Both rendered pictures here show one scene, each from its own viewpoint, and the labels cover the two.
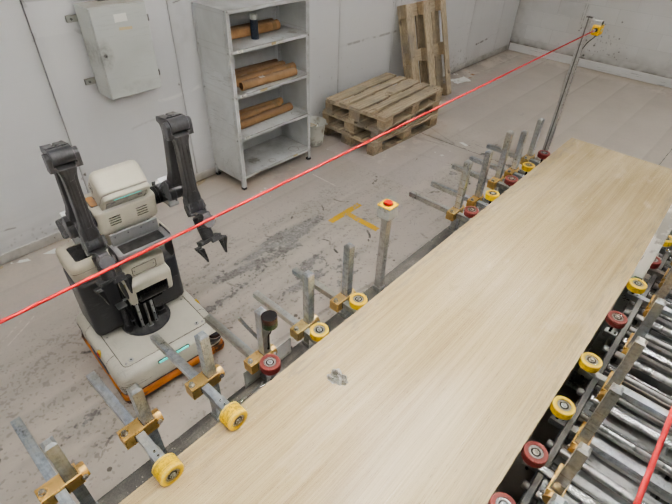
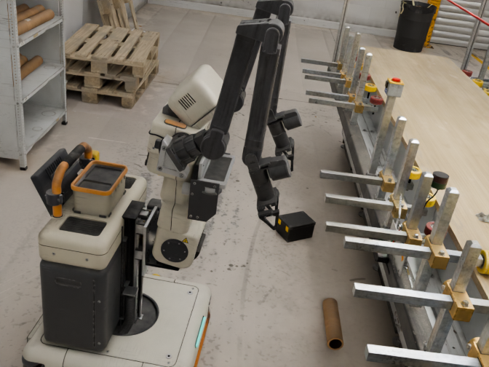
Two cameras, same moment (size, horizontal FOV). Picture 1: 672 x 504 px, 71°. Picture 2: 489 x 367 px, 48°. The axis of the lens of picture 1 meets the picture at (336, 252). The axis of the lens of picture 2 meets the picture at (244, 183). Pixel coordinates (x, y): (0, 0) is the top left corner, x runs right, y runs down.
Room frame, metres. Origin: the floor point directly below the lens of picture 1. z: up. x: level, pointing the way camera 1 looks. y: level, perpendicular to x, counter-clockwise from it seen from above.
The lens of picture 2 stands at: (0.29, 2.01, 1.94)
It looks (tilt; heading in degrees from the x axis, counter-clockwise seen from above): 28 degrees down; 318
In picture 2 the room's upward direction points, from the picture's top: 8 degrees clockwise
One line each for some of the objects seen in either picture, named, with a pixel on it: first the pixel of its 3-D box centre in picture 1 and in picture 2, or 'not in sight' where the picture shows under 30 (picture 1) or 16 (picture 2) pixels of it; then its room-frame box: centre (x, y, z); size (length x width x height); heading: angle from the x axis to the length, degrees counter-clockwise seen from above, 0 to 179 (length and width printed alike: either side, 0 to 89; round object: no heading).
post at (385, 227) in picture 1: (382, 254); (380, 136); (1.79, -0.23, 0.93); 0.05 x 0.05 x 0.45; 49
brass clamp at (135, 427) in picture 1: (141, 427); (456, 299); (0.82, 0.61, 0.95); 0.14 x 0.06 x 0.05; 139
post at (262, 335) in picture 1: (264, 351); (411, 227); (1.22, 0.27, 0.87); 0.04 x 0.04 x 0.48; 49
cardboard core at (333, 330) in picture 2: not in sight; (332, 322); (1.55, 0.13, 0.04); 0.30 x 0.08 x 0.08; 139
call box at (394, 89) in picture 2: (387, 210); (394, 88); (1.79, -0.23, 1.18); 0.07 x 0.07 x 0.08; 49
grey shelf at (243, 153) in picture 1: (259, 91); (12, 41); (4.31, 0.77, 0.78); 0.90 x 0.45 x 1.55; 139
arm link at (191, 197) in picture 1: (186, 168); (276, 62); (1.73, 0.64, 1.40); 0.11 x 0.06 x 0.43; 135
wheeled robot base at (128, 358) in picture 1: (150, 331); (125, 333); (1.91, 1.12, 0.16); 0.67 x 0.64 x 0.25; 45
